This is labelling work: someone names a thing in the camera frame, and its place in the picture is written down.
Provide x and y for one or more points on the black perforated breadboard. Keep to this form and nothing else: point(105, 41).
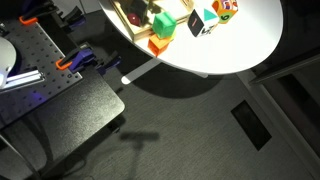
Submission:
point(36, 53)

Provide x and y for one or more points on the orange block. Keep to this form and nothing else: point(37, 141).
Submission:
point(156, 45)

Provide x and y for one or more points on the black spring clamp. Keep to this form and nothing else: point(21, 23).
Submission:
point(71, 16)

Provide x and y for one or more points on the black white picture cube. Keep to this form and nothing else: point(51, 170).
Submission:
point(196, 23)

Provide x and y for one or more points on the green cube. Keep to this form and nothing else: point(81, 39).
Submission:
point(164, 25)

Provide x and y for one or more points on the dark door frame bar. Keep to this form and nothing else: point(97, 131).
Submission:
point(286, 68)

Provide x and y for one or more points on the dark purple spring clamp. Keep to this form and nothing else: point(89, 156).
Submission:
point(108, 62)

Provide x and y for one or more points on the dark floor hatch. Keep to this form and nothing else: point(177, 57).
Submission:
point(251, 125)

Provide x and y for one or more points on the dark clamp orange tip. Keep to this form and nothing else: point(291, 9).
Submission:
point(28, 20)

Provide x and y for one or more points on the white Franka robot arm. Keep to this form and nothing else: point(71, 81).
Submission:
point(5, 56)

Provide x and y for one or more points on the wooden tray box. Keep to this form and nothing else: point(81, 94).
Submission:
point(140, 33)

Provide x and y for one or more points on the grey block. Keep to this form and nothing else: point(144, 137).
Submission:
point(138, 8)

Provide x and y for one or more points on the silver aluminium rail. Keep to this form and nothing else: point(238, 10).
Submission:
point(23, 77)

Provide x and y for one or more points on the black cart top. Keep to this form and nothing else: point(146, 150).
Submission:
point(76, 113)

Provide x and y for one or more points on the colourful number cube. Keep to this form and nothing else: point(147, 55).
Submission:
point(225, 15)

